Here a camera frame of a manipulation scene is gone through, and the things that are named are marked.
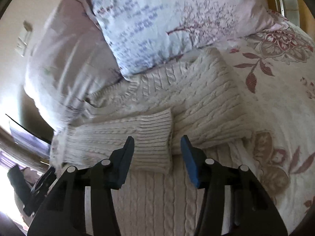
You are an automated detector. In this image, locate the floral bed sheet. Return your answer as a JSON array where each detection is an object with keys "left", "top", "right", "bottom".
[{"left": 217, "top": 10, "right": 315, "bottom": 235}]

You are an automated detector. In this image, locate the tree print pillow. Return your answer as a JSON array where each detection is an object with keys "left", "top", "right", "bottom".
[{"left": 63, "top": 0, "right": 288, "bottom": 80}]

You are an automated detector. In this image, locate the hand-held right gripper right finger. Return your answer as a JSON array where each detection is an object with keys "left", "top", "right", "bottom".
[{"left": 180, "top": 135, "right": 288, "bottom": 236}]

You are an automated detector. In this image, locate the dark flat screen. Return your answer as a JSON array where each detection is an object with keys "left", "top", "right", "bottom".
[{"left": 5, "top": 114, "right": 55, "bottom": 158}]

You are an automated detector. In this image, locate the white cable-knit sweater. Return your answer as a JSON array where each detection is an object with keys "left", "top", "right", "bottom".
[{"left": 49, "top": 47, "right": 254, "bottom": 236}]

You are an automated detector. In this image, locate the white wall switch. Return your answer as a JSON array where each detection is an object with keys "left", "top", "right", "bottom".
[{"left": 15, "top": 20, "right": 34, "bottom": 57}]

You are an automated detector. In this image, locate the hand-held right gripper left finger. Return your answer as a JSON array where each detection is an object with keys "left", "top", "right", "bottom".
[{"left": 27, "top": 136, "right": 135, "bottom": 236}]

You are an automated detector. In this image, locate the lilac pillow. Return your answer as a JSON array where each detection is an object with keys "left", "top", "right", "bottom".
[{"left": 23, "top": 0, "right": 123, "bottom": 136}]

